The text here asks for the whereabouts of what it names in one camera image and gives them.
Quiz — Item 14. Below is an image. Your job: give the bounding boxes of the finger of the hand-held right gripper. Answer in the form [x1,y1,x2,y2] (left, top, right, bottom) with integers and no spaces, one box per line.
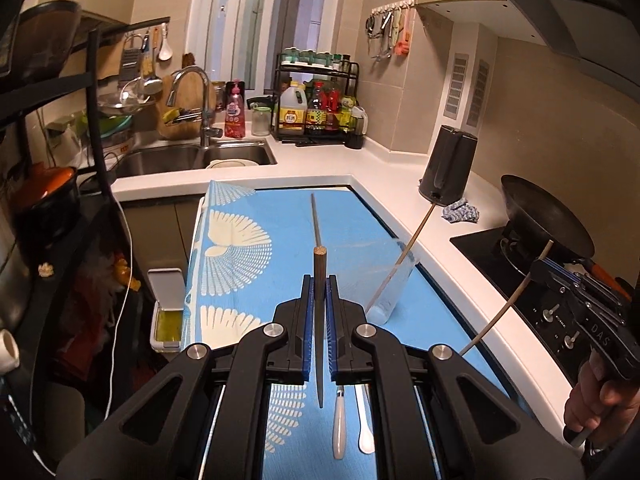
[530,261,584,307]
[539,257,594,289]

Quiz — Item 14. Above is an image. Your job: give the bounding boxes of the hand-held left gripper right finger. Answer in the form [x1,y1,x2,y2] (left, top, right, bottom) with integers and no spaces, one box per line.
[325,274,586,480]

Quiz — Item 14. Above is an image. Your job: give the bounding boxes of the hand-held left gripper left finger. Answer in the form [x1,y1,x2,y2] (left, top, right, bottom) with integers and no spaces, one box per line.
[55,274,316,480]

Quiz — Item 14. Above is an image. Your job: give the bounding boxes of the dark wooden chopstick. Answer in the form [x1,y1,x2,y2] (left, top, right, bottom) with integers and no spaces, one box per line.
[313,245,329,409]

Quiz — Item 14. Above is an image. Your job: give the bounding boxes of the light bamboo chopstick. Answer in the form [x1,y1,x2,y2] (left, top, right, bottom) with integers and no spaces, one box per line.
[459,240,555,357]
[371,203,434,308]

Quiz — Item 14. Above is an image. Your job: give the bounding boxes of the clear plastic utensil holder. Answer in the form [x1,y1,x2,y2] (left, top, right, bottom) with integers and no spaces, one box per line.
[364,240,422,327]

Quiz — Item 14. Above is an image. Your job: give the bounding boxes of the white-handled utensil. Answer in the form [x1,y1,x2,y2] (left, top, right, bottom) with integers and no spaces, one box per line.
[332,384,349,461]

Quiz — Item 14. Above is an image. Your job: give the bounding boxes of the person's right hand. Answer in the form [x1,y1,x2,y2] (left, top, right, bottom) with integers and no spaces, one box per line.
[563,359,634,444]

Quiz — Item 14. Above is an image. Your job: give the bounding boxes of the black gas stove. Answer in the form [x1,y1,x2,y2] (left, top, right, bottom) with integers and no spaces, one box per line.
[449,226,640,388]

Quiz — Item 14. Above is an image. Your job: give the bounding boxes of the black wok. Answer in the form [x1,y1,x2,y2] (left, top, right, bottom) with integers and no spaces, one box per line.
[500,174,632,297]

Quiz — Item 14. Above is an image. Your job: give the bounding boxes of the blue patterned tablecloth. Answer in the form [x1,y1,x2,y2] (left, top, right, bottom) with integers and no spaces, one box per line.
[185,180,526,480]

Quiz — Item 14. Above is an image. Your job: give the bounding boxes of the blue white dish cloth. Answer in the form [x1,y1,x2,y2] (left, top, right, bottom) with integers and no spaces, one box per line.
[441,198,481,225]

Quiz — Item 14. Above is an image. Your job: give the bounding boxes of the white trash bin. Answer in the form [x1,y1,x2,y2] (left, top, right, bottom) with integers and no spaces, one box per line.
[148,267,186,354]

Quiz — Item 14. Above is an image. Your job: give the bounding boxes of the black electric kettle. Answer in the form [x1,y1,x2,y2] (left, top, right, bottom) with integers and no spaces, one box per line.
[418,124,479,207]

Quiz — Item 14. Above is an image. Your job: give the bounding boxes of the white bowl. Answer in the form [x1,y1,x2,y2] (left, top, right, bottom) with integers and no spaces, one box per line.
[206,158,261,170]

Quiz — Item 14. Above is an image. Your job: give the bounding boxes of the yellow toy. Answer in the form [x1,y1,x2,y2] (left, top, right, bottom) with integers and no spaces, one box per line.
[111,254,140,292]

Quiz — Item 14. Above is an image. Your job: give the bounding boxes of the small oil dispenser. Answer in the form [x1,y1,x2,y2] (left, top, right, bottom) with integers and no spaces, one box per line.
[346,105,371,151]

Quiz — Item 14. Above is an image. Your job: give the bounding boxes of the glass jar green lid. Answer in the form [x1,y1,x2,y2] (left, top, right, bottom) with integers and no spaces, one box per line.
[250,102,272,137]

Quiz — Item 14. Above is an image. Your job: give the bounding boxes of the green oil bottle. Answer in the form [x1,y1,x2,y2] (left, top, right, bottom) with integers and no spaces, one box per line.
[340,94,359,132]

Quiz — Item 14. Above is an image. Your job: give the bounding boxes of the yellow-label oil bottle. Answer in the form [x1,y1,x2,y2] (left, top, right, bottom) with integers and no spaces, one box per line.
[278,82,307,137]

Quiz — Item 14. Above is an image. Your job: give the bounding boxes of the dark soy sauce bottle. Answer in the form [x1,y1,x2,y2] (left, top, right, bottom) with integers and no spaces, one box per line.
[305,81,329,136]

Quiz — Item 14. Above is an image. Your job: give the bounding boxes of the steel sink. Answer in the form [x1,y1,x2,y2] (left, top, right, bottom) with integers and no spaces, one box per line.
[114,140,279,179]

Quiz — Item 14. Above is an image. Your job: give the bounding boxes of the red-label sauce bottle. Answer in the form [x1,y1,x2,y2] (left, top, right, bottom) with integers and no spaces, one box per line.
[326,85,344,132]

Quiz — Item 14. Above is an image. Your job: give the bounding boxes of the black spice rack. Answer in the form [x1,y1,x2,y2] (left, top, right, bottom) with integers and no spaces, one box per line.
[271,57,362,145]

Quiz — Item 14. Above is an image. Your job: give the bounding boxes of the red dish soap bottle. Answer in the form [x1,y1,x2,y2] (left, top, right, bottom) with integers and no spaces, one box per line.
[223,79,247,140]

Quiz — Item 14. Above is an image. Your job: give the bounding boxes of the steel faucet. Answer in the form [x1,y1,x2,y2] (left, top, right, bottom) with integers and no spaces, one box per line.
[171,65,224,149]

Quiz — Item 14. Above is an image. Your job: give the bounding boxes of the range hood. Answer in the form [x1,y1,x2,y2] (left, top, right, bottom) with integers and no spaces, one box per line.
[472,0,640,92]

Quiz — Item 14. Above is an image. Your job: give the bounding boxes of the wooden cutting board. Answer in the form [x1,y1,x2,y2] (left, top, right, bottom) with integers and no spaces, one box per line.
[156,52,215,142]

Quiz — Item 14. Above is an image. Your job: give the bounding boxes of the orange peeler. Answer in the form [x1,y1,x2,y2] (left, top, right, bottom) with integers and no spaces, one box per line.
[393,10,415,57]

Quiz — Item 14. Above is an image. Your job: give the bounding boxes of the row of spice jars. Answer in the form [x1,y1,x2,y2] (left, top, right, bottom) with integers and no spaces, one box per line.
[280,48,352,69]

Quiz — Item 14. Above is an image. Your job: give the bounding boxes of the green basin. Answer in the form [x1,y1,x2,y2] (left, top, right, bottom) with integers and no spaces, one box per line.
[82,112,135,138]

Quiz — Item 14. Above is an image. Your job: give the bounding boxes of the white plastic pipe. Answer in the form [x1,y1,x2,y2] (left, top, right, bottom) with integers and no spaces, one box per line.
[0,329,22,375]

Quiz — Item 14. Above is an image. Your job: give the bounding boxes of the metal strainer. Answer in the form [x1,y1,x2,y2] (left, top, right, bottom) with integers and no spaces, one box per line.
[96,80,157,117]

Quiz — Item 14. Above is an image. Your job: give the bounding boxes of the orange pot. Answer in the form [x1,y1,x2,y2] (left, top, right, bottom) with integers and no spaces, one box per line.
[12,166,80,223]

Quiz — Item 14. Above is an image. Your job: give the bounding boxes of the black shelf rack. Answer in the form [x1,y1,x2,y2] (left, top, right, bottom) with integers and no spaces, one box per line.
[0,7,172,461]

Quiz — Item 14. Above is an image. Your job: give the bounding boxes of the metal grater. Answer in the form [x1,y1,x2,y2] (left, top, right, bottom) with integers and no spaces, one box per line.
[118,34,142,82]

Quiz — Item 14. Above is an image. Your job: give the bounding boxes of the white cable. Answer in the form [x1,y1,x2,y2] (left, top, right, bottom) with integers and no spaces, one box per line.
[30,192,135,476]

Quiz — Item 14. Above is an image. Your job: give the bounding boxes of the hanging utensils on rail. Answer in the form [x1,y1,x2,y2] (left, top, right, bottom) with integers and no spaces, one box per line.
[369,11,396,62]

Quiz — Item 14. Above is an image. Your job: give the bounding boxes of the wall hook rail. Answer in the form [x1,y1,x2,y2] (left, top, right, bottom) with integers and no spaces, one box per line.
[370,0,418,15]

